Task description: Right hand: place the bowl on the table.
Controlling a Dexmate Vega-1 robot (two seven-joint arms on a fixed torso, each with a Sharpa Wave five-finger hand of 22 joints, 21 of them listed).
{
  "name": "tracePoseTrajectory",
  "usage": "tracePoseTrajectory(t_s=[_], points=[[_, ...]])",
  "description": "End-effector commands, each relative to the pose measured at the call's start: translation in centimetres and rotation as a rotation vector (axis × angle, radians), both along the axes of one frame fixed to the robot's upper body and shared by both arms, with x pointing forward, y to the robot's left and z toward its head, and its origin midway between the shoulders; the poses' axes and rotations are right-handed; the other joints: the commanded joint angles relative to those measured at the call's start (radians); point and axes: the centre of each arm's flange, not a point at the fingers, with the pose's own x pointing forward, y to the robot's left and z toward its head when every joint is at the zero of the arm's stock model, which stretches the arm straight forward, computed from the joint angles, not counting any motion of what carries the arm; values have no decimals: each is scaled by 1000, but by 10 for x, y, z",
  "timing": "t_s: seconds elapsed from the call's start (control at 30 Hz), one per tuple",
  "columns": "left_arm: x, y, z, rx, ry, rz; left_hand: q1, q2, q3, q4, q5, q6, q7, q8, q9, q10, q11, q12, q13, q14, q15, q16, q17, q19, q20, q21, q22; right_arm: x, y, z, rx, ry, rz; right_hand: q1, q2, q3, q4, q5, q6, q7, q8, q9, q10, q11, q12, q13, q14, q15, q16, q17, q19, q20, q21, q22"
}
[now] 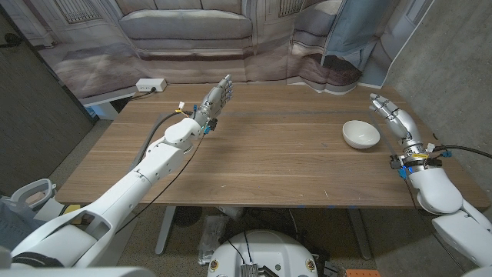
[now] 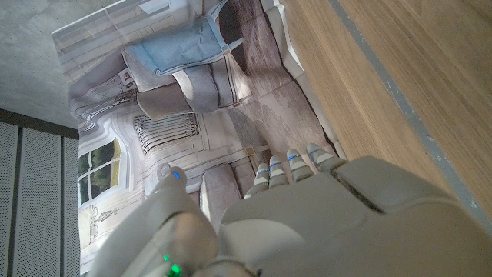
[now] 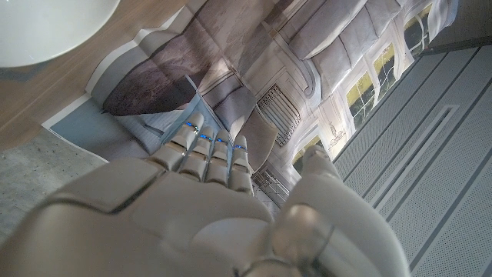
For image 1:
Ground white side table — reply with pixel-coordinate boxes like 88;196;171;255
80;91;138;121

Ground printed sofa room backdrop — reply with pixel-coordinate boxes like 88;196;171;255
3;0;437;107

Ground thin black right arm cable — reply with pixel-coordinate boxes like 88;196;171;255
402;176;467;273

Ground grey table leg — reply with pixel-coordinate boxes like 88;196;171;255
347;208;373;261
155;206;177;256

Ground white grey plastic frame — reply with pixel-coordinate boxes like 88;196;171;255
0;178;58;212

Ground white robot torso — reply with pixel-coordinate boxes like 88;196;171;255
206;229;319;277

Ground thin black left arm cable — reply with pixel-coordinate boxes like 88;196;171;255
114;132;207;235

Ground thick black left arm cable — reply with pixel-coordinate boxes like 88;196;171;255
130;110;195;170

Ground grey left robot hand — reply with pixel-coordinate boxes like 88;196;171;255
195;74;234;126

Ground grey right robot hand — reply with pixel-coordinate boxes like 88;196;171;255
368;92;435;170

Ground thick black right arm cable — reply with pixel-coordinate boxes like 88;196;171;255
432;144;492;159

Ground clear plastic bag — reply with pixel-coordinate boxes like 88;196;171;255
198;214;231;265

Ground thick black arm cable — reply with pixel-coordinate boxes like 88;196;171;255
432;144;492;159
130;110;195;170

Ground black power strip cable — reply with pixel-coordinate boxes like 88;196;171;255
128;87;158;102

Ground right wrist white connector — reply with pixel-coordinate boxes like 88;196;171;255
411;142;437;159

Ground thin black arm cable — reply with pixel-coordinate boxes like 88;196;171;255
402;176;467;273
114;132;207;235

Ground person leg in blue jeans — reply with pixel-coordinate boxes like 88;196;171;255
0;199;43;251

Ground yellow and black pad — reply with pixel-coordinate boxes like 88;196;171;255
57;203;82;224

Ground white ceramic bowl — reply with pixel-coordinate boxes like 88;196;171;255
341;119;381;150

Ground orange box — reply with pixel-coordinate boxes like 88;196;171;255
345;269;381;277

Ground white power strip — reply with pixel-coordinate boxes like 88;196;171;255
135;78;168;93

